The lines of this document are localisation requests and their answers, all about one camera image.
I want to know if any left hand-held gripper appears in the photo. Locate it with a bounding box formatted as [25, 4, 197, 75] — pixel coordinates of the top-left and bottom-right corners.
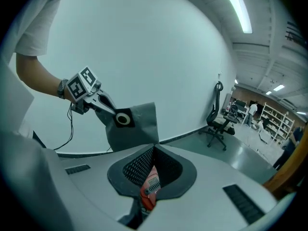
[66, 65, 118, 116]

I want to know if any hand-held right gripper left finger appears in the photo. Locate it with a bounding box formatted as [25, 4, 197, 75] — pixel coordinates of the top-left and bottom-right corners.
[44, 143, 155, 231]

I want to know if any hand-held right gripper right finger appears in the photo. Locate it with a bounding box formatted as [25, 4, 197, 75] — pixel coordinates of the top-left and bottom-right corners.
[137, 143, 279, 231]

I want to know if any grey fabric bag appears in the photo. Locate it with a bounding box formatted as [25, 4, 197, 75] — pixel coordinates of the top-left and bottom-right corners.
[95, 102, 160, 153]

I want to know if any red canister vacuum cleaner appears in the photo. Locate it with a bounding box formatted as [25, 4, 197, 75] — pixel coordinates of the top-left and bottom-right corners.
[140, 166, 161, 213]

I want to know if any person's left forearm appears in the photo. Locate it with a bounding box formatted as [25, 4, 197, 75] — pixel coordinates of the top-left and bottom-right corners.
[15, 53, 67, 100]

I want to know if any woven grey wristband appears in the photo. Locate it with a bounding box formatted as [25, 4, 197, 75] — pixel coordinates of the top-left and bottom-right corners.
[57, 78, 69, 100]

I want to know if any beige cloth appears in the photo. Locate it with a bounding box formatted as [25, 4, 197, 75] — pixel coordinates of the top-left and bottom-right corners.
[211, 118, 235, 130]

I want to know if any black office chair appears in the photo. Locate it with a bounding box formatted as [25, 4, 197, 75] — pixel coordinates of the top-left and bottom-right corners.
[198, 80, 235, 151]

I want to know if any desk with monitors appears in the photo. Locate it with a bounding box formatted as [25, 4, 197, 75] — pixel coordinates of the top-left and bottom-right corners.
[226, 92, 248, 120]

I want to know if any white shelf unit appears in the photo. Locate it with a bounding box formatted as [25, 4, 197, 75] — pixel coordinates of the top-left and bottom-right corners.
[261, 102, 295, 146]

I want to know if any person's white shirt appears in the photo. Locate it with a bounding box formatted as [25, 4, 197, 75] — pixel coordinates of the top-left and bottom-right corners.
[0, 0, 64, 139]

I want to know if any long ceiling light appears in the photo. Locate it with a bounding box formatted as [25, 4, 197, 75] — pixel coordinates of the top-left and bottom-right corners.
[218, 0, 253, 34]

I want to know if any black balcony railing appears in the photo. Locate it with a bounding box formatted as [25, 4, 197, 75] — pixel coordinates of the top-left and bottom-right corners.
[286, 20, 304, 43]

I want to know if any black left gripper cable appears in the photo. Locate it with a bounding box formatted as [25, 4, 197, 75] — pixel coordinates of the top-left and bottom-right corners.
[54, 102, 74, 151]

